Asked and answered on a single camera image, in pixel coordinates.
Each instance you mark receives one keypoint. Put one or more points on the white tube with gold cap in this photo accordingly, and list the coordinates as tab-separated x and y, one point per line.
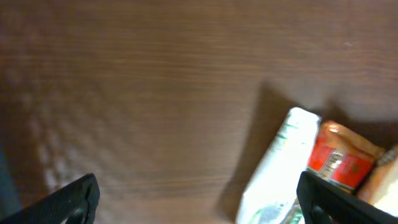
270	195

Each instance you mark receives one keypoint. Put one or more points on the orange spaghetti packet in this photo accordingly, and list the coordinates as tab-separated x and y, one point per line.
342	157

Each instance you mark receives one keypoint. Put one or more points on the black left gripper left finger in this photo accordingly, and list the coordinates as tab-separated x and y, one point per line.
75	203

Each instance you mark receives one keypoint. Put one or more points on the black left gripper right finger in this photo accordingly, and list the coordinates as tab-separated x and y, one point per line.
324	203

